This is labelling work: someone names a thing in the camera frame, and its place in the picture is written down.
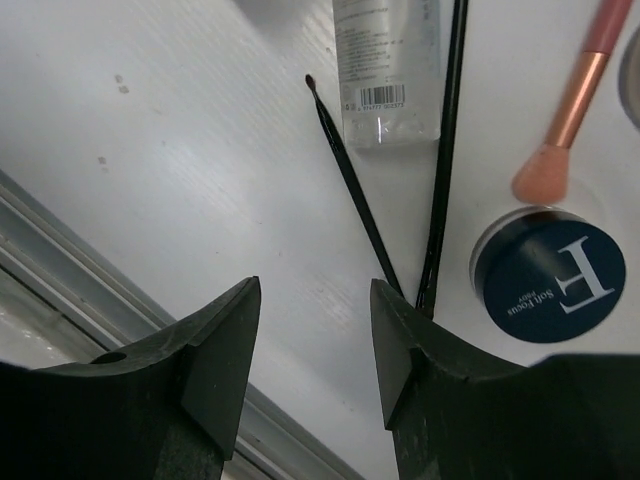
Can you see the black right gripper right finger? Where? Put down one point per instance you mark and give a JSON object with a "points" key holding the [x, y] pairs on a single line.
{"points": [[458, 412]]}

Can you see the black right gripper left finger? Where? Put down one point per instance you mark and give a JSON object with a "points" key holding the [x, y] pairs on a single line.
{"points": [[165, 407]]}

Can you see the long black makeup brush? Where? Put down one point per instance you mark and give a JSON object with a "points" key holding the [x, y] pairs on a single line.
{"points": [[427, 290]]}

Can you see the pink rose-gold makeup brush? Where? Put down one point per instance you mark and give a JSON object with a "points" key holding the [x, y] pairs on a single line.
{"points": [[543, 178]]}

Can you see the navy round jar letter F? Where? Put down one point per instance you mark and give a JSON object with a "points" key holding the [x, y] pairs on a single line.
{"points": [[545, 275]]}

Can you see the clear lying bottle with barcode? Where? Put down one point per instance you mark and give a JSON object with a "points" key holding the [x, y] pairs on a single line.
{"points": [[389, 68]]}

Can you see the black round compact jar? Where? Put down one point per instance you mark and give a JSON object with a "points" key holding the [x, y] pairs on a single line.
{"points": [[628, 80]]}

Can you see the aluminium table edge rail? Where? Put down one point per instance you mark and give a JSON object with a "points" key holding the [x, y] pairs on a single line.
{"points": [[103, 312]]}

